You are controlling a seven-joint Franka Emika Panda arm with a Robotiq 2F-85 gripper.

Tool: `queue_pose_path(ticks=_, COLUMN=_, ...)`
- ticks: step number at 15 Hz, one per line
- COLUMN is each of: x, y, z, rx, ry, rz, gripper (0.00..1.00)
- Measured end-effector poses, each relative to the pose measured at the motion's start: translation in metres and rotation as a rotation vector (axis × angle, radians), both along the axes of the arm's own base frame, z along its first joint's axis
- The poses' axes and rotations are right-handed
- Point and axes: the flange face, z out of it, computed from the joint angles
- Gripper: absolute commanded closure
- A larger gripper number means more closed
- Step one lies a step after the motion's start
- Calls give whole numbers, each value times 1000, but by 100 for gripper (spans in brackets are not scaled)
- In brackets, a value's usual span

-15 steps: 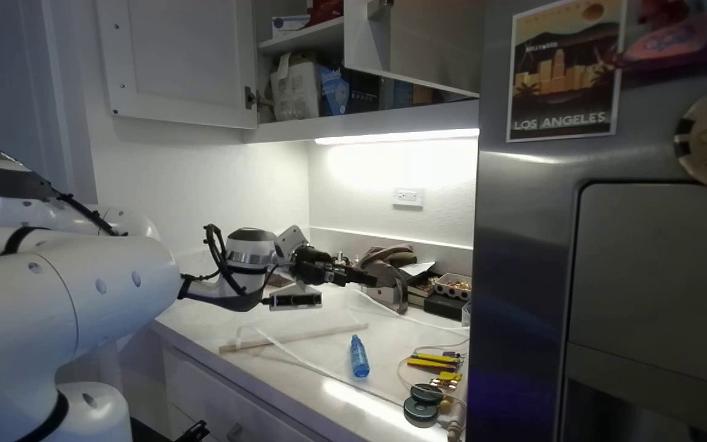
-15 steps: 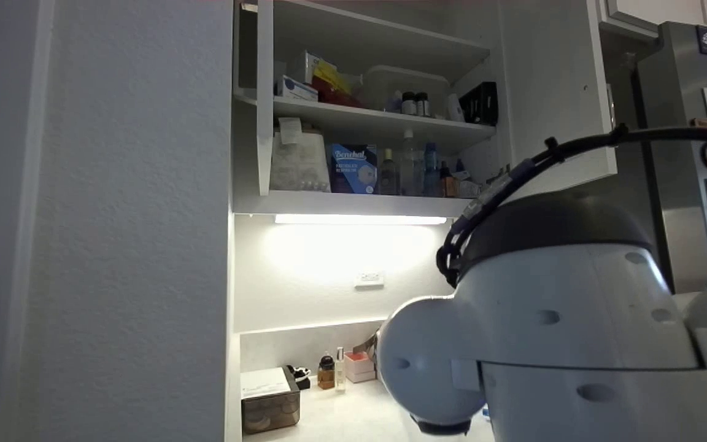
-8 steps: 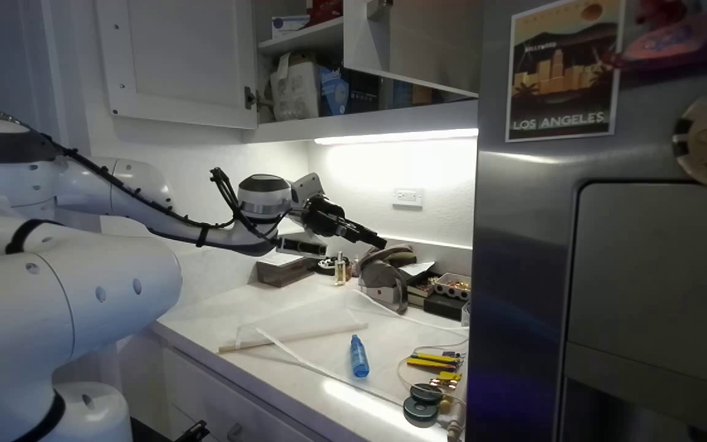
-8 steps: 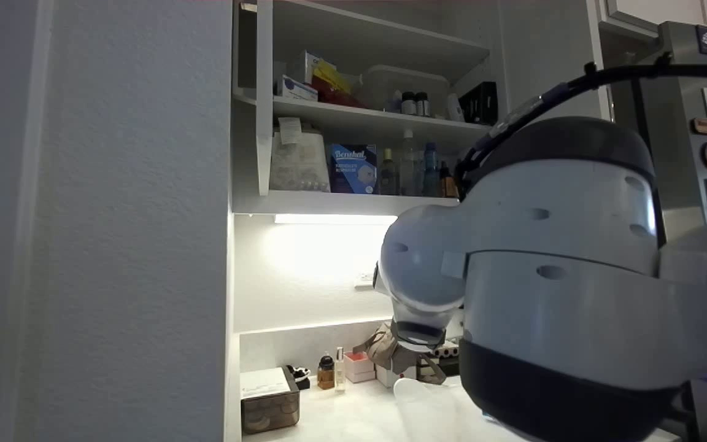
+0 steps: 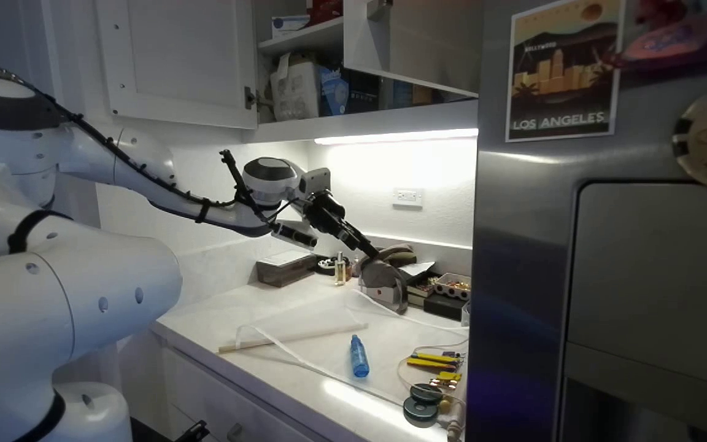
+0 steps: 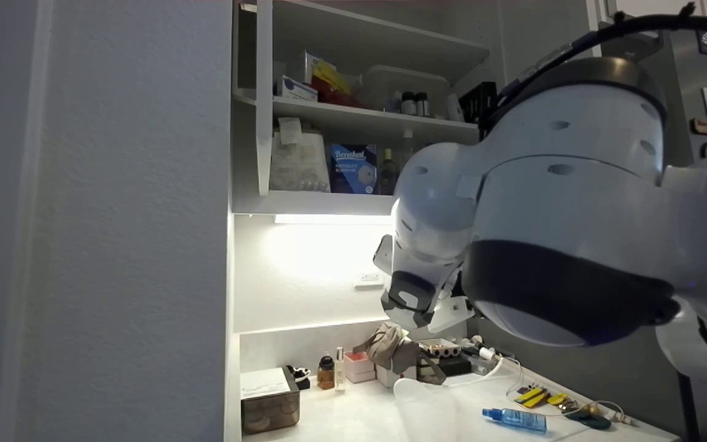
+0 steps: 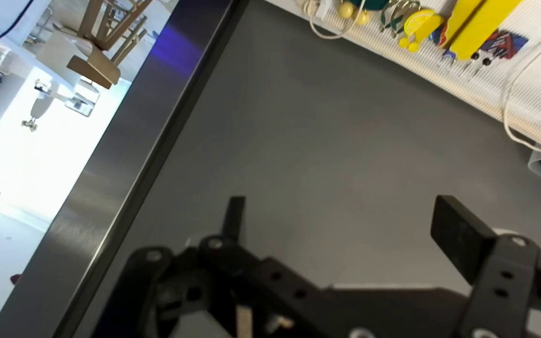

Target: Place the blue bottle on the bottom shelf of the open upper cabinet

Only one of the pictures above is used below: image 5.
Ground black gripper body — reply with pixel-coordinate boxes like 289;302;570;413
295;166;346;235

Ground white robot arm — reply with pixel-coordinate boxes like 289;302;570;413
0;67;374;442

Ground amber small bottle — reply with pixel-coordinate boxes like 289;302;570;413
335;256;348;286

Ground white upper cabinet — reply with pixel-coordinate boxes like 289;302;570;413
94;0;481;139

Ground under-cabinet light strip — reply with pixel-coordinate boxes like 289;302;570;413
314;128;479;148

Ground grey metal box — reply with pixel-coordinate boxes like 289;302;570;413
255;253;317;286

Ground white plastic bag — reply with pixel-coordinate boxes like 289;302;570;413
270;54;320;119

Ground dark brick box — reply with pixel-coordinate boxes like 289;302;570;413
424;273;471;318

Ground green tape rolls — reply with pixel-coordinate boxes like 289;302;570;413
402;383;443;426

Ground stainless steel refrigerator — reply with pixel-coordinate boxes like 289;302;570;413
467;0;707;442

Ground Los Angeles poster magnet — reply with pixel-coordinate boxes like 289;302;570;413
506;0;624;141

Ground white wall outlet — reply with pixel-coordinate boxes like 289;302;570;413
392;187;424;209

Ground yellow handled tool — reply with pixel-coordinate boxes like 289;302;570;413
406;353;460;371

